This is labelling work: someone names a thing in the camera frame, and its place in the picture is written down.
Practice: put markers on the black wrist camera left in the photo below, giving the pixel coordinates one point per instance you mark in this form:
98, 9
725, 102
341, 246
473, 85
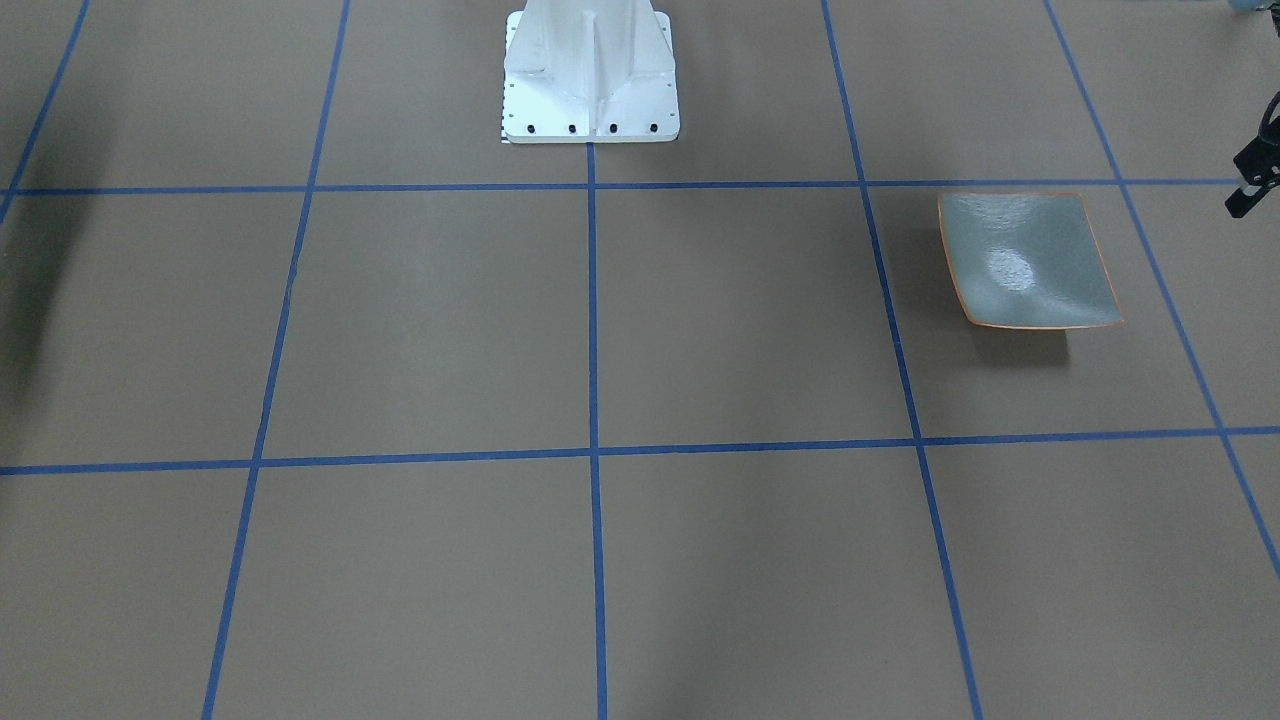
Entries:
1257, 164

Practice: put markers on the grey square plate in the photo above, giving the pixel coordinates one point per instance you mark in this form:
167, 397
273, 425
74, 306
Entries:
1026, 261

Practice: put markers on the white pedestal column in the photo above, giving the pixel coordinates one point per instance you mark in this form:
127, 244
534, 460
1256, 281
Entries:
589, 72

